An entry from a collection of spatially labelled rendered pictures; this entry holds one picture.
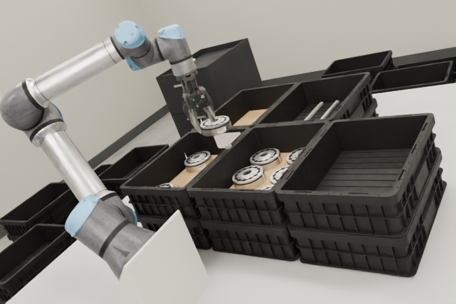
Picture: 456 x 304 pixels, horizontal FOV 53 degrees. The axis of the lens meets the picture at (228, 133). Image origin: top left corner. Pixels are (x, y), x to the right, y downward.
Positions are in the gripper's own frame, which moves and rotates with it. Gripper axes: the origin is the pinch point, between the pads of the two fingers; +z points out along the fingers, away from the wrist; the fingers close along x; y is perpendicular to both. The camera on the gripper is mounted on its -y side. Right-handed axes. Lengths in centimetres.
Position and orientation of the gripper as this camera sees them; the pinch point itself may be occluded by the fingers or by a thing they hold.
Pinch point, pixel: (205, 126)
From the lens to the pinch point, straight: 155.9
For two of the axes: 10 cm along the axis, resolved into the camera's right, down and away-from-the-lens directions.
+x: 9.2, -3.8, 1.2
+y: 2.3, 2.7, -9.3
